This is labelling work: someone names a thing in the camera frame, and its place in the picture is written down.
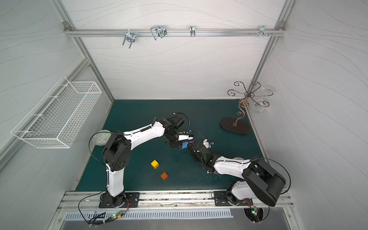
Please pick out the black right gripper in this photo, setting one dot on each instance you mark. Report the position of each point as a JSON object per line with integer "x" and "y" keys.
{"x": 196, "y": 149}

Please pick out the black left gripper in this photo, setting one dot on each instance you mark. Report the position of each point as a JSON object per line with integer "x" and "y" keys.
{"x": 175, "y": 143}

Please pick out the blue lego brick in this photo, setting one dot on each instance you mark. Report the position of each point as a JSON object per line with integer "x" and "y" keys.
{"x": 184, "y": 145}

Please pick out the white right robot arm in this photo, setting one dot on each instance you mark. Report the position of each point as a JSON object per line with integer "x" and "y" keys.
{"x": 258, "y": 179}

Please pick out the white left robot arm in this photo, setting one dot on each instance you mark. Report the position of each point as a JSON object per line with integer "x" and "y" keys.
{"x": 117, "y": 151}

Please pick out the yellow lego brick left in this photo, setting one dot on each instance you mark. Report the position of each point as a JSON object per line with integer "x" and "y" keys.
{"x": 155, "y": 164}

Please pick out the orange lego brick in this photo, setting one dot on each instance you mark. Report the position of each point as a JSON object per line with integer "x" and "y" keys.
{"x": 164, "y": 175}

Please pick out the pink patterned round bowl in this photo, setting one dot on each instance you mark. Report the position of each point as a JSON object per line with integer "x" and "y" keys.
{"x": 238, "y": 158}

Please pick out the green mat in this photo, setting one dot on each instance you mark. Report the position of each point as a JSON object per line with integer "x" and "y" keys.
{"x": 183, "y": 172}

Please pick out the dark oval stand base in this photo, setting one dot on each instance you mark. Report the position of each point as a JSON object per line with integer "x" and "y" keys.
{"x": 235, "y": 125}

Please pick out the copper curled hook stand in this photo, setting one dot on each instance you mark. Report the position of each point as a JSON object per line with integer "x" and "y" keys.
{"x": 250, "y": 95}

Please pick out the green patterned round bowl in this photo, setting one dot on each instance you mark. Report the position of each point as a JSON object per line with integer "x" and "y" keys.
{"x": 101, "y": 137}

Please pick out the metal U-bolt clamp middle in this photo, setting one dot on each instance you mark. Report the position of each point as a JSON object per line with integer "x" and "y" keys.
{"x": 158, "y": 31}

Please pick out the metal u-bolt clamp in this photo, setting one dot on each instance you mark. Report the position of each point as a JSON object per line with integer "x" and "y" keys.
{"x": 129, "y": 38}
{"x": 158, "y": 31}

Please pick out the metal U-bolt clamp left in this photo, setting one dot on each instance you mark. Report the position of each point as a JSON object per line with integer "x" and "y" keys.
{"x": 129, "y": 38}

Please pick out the metal clamp right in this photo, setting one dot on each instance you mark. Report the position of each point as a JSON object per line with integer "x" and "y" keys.
{"x": 262, "y": 32}

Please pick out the aluminium top crossbar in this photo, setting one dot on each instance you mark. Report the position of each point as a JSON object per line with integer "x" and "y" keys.
{"x": 170, "y": 32}

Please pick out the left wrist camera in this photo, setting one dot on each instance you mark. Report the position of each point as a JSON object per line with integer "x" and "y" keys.
{"x": 177, "y": 121}

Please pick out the small metal bracket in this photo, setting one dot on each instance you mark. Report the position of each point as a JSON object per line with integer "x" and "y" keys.
{"x": 192, "y": 31}

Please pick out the white wire basket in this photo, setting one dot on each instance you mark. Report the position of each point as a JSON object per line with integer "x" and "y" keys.
{"x": 55, "y": 121}

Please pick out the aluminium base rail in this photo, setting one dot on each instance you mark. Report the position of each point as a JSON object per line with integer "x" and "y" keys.
{"x": 164, "y": 199}

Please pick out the white slotted cable duct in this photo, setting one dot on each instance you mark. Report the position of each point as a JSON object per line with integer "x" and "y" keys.
{"x": 154, "y": 214}

